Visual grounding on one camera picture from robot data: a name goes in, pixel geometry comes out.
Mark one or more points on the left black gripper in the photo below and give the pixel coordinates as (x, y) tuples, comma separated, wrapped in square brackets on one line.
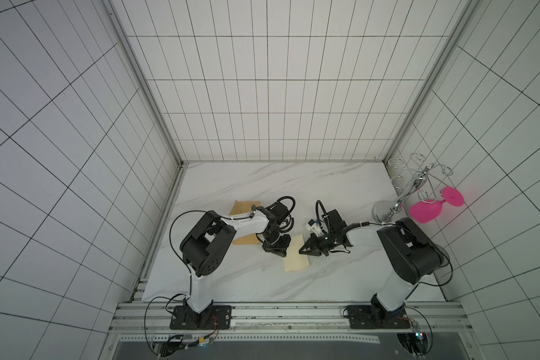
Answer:
[(280, 250)]

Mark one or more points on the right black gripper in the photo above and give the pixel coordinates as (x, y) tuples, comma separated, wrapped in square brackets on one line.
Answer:
[(322, 242)]

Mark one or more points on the peach lined letter paper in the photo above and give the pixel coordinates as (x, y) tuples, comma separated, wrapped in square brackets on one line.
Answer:
[(294, 261)]

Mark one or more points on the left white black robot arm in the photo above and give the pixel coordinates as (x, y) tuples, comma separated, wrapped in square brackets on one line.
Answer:
[(207, 243)]

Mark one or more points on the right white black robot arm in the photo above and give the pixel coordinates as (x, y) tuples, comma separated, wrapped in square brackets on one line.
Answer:
[(410, 252)]

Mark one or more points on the pink plastic wine glass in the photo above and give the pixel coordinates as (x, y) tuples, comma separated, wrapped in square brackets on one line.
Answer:
[(426, 211)]

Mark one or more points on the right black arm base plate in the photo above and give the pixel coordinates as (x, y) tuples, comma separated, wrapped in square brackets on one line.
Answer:
[(366, 316)]

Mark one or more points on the silver wire glass rack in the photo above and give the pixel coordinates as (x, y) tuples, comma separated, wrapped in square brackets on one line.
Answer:
[(420, 180)]

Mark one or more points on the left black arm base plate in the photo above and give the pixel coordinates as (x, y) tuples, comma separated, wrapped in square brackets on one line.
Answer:
[(200, 317)]

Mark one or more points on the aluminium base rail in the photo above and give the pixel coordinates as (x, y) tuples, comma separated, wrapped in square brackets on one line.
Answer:
[(157, 320)]

